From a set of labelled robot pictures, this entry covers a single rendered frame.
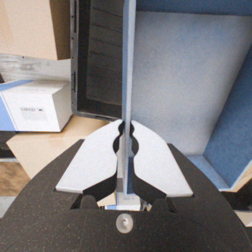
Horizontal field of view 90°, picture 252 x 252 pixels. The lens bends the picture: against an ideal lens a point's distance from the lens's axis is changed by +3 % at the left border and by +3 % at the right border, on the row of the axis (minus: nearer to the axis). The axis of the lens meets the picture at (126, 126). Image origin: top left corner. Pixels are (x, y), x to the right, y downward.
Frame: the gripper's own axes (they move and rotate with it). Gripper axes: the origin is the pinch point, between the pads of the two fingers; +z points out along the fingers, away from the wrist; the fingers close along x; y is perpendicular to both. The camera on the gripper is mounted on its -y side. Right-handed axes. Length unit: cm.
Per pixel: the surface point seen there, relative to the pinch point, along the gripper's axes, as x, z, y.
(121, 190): 0, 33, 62
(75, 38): -10.4, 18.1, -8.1
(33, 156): -29.8, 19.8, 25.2
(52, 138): -22.1, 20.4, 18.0
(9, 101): -32.0, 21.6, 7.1
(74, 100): -12.4, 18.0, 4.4
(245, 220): 74, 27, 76
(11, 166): -143, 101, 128
